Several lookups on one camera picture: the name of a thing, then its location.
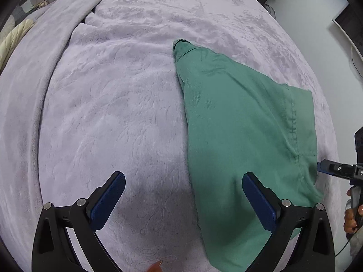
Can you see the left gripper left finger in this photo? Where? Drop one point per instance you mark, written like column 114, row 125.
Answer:
column 52, row 248

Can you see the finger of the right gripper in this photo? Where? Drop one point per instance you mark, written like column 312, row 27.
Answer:
column 332, row 168

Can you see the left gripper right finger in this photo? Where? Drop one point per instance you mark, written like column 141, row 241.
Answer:
column 314, row 250

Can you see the green work shirt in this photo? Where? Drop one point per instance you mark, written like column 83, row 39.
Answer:
column 239, row 120

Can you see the person right hand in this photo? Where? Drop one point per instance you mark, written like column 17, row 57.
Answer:
column 350, row 225

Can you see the person left hand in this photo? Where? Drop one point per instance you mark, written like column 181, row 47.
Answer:
column 156, row 267

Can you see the purple plush blanket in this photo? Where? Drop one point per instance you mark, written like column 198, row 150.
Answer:
column 92, row 89

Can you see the cream knot pillow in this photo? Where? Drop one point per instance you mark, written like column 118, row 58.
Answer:
column 12, row 40

